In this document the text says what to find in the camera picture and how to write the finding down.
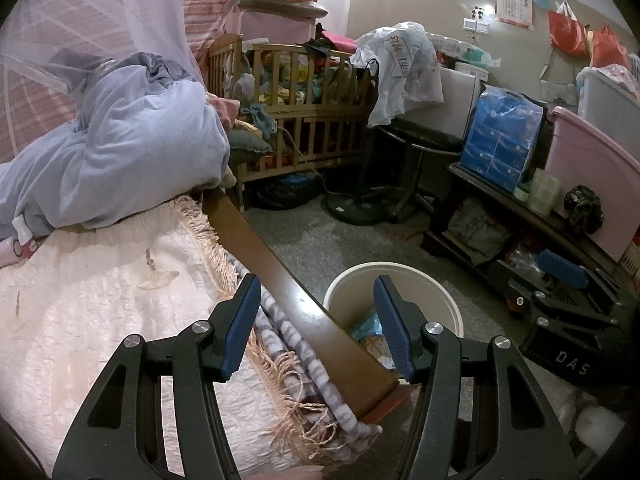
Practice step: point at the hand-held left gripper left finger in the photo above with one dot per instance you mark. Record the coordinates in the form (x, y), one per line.
(242, 325)

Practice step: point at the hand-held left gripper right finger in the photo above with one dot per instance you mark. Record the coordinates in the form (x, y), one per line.
(392, 325)

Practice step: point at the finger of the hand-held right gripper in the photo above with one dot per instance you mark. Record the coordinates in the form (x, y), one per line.
(562, 267)
(550, 310)

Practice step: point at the orange print carton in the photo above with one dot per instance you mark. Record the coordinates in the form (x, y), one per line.
(377, 351)

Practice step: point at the white plastic bucket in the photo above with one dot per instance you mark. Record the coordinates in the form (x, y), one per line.
(350, 285)

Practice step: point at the black crumpled bag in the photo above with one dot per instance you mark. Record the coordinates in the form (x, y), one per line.
(582, 207)

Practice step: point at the purple striped fleece blanket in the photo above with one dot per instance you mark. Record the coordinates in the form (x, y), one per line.
(300, 355)

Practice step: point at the white fuzzy cloth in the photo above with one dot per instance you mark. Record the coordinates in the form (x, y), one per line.
(595, 420)

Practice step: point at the grey printed bag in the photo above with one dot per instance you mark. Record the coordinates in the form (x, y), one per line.
(475, 232)

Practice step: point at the pink plastic tub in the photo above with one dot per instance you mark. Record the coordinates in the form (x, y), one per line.
(600, 160)

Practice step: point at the black round fan base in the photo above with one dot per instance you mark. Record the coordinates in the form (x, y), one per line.
(357, 207)

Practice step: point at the dark wooden low shelf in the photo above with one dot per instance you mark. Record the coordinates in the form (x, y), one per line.
(465, 172)

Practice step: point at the blue tissue package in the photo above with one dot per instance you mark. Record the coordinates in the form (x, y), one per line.
(500, 135)

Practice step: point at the white bin floral cover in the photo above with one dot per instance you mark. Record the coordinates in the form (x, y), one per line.
(605, 95)

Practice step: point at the grey cushion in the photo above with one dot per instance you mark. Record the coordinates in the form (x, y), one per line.
(250, 142)

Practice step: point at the black stool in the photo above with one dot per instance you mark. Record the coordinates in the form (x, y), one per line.
(425, 137)

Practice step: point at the grey-blue quilt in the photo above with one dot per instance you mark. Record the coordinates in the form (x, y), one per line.
(125, 150)

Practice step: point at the wooden baby crib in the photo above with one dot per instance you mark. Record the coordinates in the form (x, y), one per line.
(310, 125)

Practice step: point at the red shopping bag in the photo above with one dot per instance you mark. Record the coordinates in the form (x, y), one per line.
(607, 50)
(567, 32)

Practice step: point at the white bottle pink label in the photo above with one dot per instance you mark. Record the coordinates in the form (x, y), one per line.
(25, 237)

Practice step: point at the pack of paper rolls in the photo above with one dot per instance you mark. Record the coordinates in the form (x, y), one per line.
(465, 52)

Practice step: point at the white plastic bag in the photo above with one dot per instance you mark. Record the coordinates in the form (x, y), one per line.
(400, 60)

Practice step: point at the pink fabric storage box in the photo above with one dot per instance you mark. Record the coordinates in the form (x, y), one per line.
(270, 25)

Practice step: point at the pink mosquito net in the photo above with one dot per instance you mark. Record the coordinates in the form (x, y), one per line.
(75, 10)

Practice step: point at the brown wooden bed frame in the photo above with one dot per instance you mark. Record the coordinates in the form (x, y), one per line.
(300, 310)

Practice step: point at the white wall switch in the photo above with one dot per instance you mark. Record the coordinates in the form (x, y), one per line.
(475, 25)

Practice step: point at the red wall calendar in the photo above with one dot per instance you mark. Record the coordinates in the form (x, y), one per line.
(515, 2)

